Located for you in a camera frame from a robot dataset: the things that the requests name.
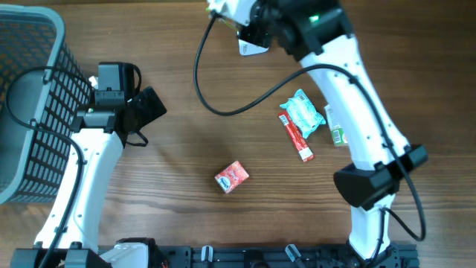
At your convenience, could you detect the light teal snack packet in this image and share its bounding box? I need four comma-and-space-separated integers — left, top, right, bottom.
280, 89, 326, 138

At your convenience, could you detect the small red snack packet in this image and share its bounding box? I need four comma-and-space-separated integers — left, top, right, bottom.
215, 161, 249, 194

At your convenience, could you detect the red stick snack packet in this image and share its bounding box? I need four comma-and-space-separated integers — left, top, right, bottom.
278, 111, 315, 162

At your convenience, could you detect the cup noodles white green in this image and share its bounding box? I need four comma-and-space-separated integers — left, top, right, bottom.
324, 104, 348, 147

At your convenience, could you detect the green gummy candy bag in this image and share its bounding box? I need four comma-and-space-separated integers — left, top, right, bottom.
219, 18, 240, 33

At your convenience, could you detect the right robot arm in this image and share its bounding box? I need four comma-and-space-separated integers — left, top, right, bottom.
216, 1, 428, 266

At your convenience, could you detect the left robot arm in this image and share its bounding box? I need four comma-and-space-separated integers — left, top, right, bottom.
10, 87, 167, 267

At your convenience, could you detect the white barcode scanner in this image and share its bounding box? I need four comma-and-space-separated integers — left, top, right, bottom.
238, 39, 269, 57

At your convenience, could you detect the grey plastic mesh basket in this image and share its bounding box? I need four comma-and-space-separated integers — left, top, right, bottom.
1, 4, 91, 203

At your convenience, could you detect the left black camera cable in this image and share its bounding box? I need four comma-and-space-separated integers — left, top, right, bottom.
4, 66, 94, 268

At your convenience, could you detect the black camera cable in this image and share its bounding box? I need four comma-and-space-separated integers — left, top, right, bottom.
4, 66, 94, 268
193, 13, 427, 242

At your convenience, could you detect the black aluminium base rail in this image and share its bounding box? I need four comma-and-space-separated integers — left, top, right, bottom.
148, 243, 420, 268

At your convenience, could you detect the right black camera cable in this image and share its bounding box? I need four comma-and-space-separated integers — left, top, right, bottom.
193, 13, 427, 242

